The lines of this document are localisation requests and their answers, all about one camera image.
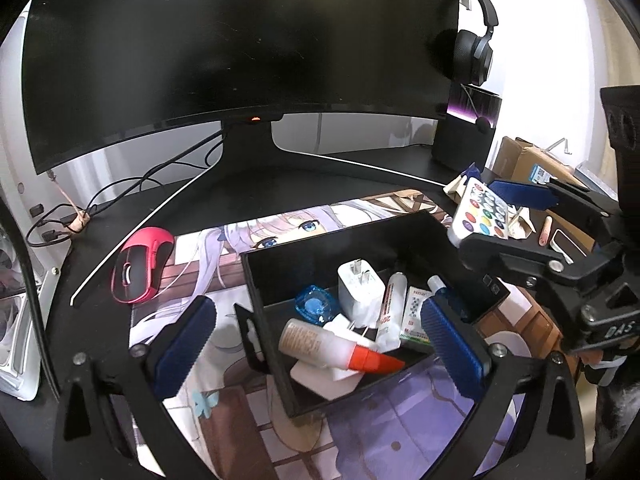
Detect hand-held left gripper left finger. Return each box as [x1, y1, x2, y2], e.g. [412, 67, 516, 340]
[54, 295, 218, 480]

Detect white tube stick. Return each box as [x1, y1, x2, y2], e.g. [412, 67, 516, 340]
[377, 272, 408, 351]

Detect black storage box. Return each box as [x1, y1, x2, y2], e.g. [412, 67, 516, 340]
[234, 210, 511, 418]

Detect small white plug adapter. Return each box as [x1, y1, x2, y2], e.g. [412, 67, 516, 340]
[322, 314, 381, 350]

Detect white square adapter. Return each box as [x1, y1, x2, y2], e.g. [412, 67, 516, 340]
[291, 359, 366, 401]

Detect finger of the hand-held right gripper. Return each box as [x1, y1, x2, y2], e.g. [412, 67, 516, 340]
[459, 236, 627, 302]
[491, 178, 617, 219]

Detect red and black mouse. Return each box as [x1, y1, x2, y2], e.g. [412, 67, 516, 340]
[111, 227, 175, 304]

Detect green and white medicine box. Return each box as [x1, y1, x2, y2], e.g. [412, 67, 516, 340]
[400, 286, 433, 346]

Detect cardboard box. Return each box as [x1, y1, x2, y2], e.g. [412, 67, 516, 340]
[492, 136, 616, 261]

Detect blue glass bottle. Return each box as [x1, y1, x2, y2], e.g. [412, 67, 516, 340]
[427, 275, 471, 321]
[295, 285, 333, 318]

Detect white remote with coloured buttons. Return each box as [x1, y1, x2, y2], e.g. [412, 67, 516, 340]
[447, 177, 511, 248]

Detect white glue bottle orange cap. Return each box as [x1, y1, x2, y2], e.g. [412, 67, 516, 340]
[280, 317, 406, 373]

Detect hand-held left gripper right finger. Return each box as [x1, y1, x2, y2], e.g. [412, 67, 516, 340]
[420, 295, 587, 480]

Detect black monitor cable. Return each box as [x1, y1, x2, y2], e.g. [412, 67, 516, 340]
[85, 130, 226, 216]

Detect brown wet wipes packet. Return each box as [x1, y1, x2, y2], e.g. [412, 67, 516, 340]
[444, 162, 538, 241]

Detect black speaker with purple panel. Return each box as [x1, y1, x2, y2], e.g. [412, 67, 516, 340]
[432, 85, 503, 173]

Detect white smartphone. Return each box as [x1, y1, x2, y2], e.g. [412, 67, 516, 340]
[550, 230, 596, 261]

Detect black curved monitor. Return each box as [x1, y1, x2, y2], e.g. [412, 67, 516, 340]
[21, 0, 461, 306]

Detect black usb cables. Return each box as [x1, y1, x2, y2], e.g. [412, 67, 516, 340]
[27, 202, 76, 248]

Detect white computer case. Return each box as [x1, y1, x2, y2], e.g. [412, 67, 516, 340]
[0, 170, 56, 401]

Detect black headphones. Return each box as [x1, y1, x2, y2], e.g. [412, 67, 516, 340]
[452, 0, 498, 133]

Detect person's right forearm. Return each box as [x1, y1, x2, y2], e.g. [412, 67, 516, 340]
[592, 375, 640, 480]

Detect printed desk mat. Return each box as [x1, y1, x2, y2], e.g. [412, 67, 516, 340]
[129, 189, 551, 480]

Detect large white plug charger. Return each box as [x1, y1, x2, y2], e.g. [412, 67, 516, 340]
[337, 259, 386, 328]

